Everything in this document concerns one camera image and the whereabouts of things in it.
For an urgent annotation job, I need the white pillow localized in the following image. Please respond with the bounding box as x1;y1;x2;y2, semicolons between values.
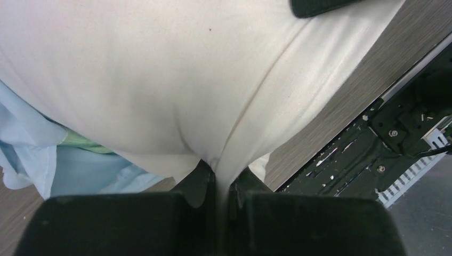
1;1;403;192

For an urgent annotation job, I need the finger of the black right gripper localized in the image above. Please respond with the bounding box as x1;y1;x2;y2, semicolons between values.
289;0;361;18

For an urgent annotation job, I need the light blue pillowcase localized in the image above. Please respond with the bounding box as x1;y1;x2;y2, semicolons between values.
1;84;163;199

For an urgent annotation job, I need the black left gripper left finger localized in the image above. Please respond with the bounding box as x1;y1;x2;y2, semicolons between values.
15;162;215;255

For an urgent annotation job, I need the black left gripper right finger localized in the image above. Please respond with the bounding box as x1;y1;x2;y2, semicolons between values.
227;170;406;255

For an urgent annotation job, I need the slotted aluminium rail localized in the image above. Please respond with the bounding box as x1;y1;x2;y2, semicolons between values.
374;120;452;209

